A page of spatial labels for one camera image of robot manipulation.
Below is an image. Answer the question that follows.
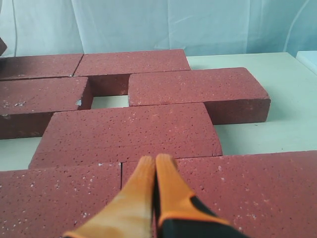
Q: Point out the red brick front left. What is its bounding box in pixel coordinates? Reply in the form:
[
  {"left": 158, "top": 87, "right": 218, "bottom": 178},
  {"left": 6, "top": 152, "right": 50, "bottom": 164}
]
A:
[{"left": 0, "top": 164, "right": 121, "bottom": 238}]

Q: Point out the red brick front right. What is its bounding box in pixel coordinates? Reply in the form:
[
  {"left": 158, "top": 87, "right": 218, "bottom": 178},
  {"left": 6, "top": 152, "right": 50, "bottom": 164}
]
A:
[{"left": 121, "top": 150, "right": 317, "bottom": 238}]

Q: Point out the red brick third row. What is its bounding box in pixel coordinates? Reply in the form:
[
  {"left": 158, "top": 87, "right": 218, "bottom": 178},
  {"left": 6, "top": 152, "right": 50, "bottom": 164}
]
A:
[{"left": 29, "top": 103, "right": 222, "bottom": 169}]

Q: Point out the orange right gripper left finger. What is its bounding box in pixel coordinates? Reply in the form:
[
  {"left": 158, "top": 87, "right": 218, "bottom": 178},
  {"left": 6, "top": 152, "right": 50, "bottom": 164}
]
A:
[{"left": 62, "top": 156, "right": 155, "bottom": 238}]

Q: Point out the red brick second row right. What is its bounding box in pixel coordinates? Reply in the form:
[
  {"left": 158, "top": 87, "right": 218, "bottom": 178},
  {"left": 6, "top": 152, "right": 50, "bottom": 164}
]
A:
[{"left": 128, "top": 67, "right": 271, "bottom": 124}]

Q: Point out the red brick with chipped corner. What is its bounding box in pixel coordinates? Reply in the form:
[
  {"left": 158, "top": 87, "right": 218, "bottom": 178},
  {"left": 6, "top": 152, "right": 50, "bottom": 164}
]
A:
[{"left": 0, "top": 77, "right": 93, "bottom": 139}]

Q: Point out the white backdrop curtain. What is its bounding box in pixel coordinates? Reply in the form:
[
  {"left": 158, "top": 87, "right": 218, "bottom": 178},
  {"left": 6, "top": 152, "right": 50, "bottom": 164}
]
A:
[{"left": 0, "top": 0, "right": 317, "bottom": 57}]

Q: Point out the red brick back row right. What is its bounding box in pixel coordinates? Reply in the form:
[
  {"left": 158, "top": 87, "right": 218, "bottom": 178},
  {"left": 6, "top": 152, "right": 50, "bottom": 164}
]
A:
[{"left": 73, "top": 49, "right": 190, "bottom": 96}]

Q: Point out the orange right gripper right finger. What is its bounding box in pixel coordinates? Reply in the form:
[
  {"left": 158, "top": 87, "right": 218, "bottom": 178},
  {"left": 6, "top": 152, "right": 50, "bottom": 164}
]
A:
[{"left": 155, "top": 154, "right": 245, "bottom": 238}]

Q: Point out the tilted red brick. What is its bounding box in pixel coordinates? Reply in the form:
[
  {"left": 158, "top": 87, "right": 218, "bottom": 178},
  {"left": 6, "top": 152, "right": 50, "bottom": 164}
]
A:
[{"left": 0, "top": 38, "right": 7, "bottom": 56}]

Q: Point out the red brick back row left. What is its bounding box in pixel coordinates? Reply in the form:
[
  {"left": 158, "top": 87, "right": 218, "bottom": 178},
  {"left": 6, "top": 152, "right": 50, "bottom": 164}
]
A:
[{"left": 0, "top": 54, "right": 83, "bottom": 81}]

